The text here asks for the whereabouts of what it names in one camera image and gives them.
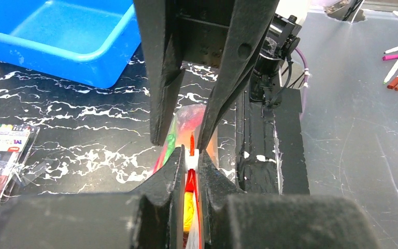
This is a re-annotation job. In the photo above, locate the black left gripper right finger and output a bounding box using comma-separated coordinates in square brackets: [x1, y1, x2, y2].
[198, 151, 380, 248]

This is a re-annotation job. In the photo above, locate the blue plastic bin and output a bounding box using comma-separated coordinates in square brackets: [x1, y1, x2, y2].
[0, 1, 140, 88]

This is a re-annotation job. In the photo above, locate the clear zip top bag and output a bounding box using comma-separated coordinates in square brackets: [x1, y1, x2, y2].
[152, 104, 206, 248]

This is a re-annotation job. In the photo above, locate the yellow banana toy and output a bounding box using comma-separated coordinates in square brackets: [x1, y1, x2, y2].
[183, 192, 195, 232]

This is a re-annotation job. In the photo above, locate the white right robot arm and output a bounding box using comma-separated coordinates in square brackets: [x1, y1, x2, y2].
[134, 1, 308, 150]

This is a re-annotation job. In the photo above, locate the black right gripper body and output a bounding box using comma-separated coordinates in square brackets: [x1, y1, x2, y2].
[175, 0, 235, 68]

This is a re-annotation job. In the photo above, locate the marker pen pack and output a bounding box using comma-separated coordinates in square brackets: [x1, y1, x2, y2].
[0, 123, 40, 202]

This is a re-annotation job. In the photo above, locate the green vegetable toy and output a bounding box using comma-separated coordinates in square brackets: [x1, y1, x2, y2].
[161, 118, 177, 166]

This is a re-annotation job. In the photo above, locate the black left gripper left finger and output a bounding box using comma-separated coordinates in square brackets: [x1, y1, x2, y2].
[0, 147, 185, 248]

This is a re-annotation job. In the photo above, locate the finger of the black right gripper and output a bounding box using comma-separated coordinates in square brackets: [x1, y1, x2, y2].
[196, 1, 279, 151]
[134, 1, 184, 146]

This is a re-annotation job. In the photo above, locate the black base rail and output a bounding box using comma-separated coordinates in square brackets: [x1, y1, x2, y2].
[235, 89, 310, 195]

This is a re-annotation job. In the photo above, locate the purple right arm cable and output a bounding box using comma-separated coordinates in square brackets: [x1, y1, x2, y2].
[295, 46, 311, 88]

